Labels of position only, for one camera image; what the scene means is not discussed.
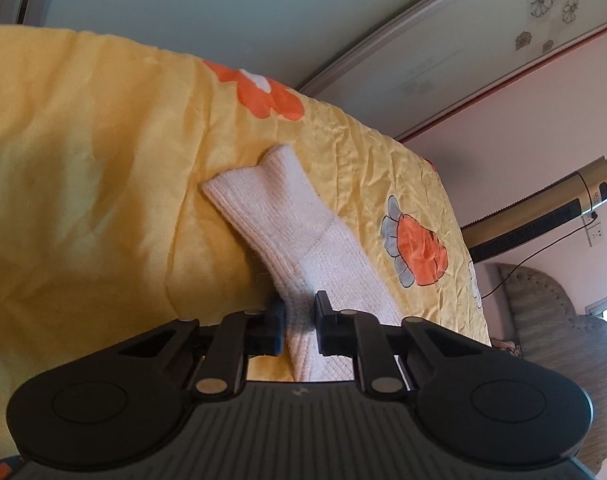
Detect white floral sliding wardrobe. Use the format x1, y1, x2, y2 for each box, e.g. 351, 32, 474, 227
296, 0, 607, 143

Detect beige upholstered headboard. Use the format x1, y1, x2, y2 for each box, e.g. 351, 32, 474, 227
483, 262, 607, 480

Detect yellow floral blanket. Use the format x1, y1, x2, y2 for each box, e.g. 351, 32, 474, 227
0, 24, 493, 461

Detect black power cable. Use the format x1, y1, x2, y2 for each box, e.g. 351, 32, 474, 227
476, 212, 599, 301

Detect gold tower air conditioner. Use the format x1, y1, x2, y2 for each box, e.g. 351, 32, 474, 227
462, 156, 607, 265

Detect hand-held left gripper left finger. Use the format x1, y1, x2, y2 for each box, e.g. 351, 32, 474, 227
118, 299, 287, 402

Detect white knitted sweater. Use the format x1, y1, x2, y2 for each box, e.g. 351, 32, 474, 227
200, 145, 404, 382

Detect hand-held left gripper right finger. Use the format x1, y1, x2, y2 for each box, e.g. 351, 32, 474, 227
314, 290, 485, 397

